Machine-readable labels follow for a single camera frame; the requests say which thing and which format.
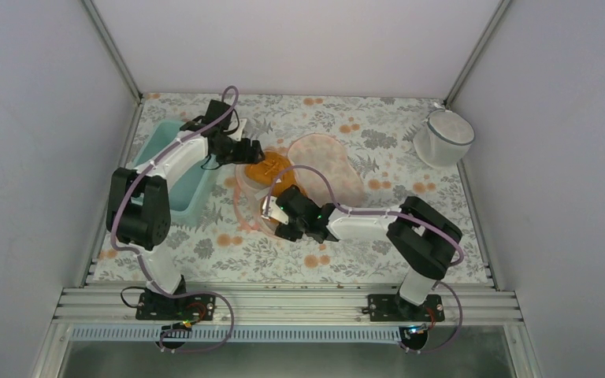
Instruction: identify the aluminium mounting rail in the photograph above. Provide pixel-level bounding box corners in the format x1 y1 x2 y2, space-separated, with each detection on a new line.
53 283 524 326

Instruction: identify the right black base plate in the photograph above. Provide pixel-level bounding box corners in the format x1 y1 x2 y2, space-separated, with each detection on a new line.
361 294 445 322

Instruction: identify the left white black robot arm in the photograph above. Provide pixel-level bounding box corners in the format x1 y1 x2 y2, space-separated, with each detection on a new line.
106 100 265 319

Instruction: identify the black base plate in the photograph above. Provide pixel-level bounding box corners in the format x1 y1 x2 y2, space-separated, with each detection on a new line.
135 289 217 322
361 294 445 322

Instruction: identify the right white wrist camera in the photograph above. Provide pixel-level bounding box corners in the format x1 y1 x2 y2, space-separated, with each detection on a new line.
261 196 289 224

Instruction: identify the orange floral mesh laundry bag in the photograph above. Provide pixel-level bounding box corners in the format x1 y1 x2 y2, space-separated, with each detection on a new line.
233 134 366 237

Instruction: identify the floral patterned table mat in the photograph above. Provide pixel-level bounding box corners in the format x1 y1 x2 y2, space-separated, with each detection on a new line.
93 93 493 286

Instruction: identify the purple cable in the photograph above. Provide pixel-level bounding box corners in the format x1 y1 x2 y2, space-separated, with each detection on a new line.
265 165 466 356
109 85 241 356

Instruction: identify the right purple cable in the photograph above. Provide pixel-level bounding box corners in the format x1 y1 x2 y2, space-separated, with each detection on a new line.
265 165 466 356

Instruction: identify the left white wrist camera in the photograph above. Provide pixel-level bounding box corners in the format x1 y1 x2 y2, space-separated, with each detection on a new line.
228 118 249 141

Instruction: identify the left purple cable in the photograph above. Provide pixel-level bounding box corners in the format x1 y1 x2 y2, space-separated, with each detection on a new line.
109 85 241 356

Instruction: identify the white slotted cable duct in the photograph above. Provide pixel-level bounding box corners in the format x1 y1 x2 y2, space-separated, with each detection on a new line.
69 324 401 344

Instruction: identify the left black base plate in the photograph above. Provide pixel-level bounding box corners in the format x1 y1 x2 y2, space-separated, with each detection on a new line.
135 289 217 322

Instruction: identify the orange mustard bra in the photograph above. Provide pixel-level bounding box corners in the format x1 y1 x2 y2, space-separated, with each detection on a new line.
245 150 306 197

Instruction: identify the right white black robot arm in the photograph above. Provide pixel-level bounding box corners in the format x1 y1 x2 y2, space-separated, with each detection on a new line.
262 185 464 321

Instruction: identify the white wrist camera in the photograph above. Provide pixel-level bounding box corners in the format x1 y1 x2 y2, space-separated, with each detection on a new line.
261 196 289 224
228 118 249 141

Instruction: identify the teal plastic bin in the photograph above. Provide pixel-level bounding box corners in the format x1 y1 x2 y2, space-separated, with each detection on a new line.
132 120 218 227

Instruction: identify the white mesh laundry basket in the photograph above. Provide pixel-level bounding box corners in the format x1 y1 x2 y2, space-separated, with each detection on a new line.
413 103 476 169

